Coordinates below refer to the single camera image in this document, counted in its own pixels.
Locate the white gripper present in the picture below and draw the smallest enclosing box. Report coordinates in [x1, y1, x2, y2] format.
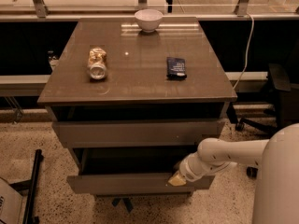
[168, 153, 217, 187]

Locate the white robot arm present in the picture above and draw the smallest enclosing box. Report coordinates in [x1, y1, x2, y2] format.
[168, 123, 299, 224]

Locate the grey top drawer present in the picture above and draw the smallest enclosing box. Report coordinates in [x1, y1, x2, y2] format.
[52, 119, 224, 148]

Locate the grey drawer cabinet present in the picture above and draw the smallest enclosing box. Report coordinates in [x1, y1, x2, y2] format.
[37, 17, 238, 200]

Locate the dark blue snack packet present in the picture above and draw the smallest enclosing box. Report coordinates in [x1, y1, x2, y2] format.
[166, 57, 187, 80]

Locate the black office chair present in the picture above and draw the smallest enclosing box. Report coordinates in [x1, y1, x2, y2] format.
[226, 63, 299, 179]

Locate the black metal stand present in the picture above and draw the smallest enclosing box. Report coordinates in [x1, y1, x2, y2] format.
[10, 149, 44, 224]

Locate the crushed metal can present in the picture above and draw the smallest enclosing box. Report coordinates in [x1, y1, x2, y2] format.
[87, 47, 107, 80]

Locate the white ceramic bowl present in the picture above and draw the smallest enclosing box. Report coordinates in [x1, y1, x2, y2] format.
[135, 9, 164, 33]

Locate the white box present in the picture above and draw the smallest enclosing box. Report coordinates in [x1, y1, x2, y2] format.
[0, 178, 22, 224]

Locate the small clear bottle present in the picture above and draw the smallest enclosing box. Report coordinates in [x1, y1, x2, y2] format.
[48, 50, 59, 70]

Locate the white cable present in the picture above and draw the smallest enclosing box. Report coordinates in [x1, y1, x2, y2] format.
[233, 13, 256, 91]

